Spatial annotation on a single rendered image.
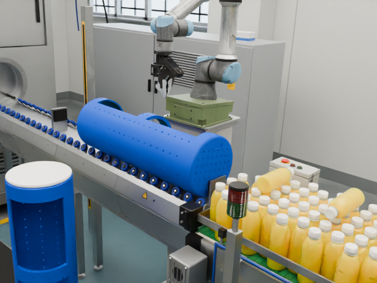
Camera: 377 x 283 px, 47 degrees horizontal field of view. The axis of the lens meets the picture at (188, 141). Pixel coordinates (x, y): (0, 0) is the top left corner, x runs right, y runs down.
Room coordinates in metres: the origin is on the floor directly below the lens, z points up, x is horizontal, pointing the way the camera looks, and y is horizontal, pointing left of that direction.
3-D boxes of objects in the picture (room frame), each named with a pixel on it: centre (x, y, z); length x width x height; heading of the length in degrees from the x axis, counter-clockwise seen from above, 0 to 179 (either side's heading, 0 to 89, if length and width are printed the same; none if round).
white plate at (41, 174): (1.75, 0.65, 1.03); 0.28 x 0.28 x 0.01
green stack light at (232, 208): (1.22, -0.16, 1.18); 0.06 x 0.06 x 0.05
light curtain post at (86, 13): (3.01, 0.72, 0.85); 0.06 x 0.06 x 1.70; 46
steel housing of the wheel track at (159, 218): (2.47, 0.63, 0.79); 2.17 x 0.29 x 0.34; 46
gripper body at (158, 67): (1.98, 0.13, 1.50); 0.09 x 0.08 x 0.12; 46
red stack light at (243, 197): (1.22, -0.16, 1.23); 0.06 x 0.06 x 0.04
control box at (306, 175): (1.81, -0.48, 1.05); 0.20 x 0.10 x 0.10; 46
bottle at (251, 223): (1.42, -0.24, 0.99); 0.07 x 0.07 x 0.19
